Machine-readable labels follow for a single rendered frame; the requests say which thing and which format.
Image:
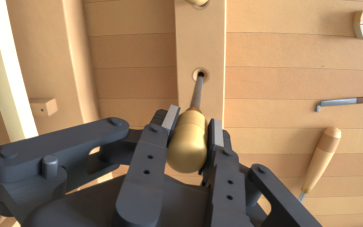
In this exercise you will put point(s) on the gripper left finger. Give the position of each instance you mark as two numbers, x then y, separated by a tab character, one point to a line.
74	143

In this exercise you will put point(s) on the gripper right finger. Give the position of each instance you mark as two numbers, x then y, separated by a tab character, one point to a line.
225	176

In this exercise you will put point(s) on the small tan wooden block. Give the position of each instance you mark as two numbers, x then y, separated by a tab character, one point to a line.
44	106

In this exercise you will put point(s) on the light wooden tool block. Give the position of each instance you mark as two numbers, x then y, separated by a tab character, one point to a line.
200	38

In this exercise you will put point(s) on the tan curved wooden panel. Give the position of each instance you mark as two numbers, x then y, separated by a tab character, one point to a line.
55	53

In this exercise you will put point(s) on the cream curved rail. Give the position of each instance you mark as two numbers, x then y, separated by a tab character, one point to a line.
4	72

